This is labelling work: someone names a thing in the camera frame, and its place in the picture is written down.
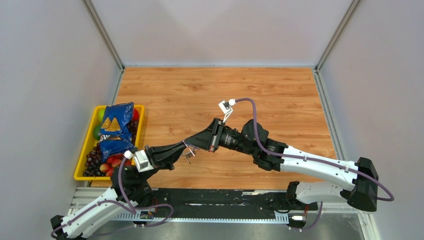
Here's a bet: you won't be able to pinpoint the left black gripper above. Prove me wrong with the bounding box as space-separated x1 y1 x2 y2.
136 140 189 184

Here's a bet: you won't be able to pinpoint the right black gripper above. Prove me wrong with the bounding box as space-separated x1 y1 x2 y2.
185 117 255 156

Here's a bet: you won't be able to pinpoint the silver wire keyring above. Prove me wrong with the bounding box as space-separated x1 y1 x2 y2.
181 140 199 165

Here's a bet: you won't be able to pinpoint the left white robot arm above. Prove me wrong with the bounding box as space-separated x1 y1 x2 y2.
50 141 189 240

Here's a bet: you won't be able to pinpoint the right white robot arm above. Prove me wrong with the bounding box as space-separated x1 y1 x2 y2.
185 118 379 212

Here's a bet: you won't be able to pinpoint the red apple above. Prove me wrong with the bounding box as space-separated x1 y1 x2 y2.
131 108 140 122

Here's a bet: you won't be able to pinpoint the blue chips bag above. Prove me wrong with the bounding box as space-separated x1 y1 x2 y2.
99 102 134 163

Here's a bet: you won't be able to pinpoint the red peach fruits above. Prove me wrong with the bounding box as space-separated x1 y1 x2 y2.
98 154 124 177

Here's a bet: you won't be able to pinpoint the purple grape bunch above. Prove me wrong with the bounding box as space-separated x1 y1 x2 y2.
83 120 139 177

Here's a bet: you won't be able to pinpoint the green apple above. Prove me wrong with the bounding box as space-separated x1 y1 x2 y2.
92 123 102 141

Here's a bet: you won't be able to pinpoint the yellow plastic tray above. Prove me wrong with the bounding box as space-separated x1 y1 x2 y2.
74 104 147 181

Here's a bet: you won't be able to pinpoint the lime green fruit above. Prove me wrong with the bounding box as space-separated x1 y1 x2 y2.
97 108 105 123

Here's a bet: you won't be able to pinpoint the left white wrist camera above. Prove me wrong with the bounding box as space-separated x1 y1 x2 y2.
123 150 154 173

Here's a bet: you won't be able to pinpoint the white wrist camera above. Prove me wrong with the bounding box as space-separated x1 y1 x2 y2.
123 150 154 173
218 98 236 123

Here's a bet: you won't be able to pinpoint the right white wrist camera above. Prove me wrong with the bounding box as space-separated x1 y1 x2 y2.
218 98 236 123

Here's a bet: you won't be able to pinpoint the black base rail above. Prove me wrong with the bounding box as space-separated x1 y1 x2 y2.
138 188 319 220

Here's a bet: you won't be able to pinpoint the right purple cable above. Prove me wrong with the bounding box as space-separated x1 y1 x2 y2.
233 97 396 232

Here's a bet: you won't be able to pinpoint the purple cable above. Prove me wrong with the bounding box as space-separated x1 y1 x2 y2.
233 97 396 232
49 156 175 239

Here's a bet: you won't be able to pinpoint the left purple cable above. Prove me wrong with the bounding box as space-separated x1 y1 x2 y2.
49 156 175 239

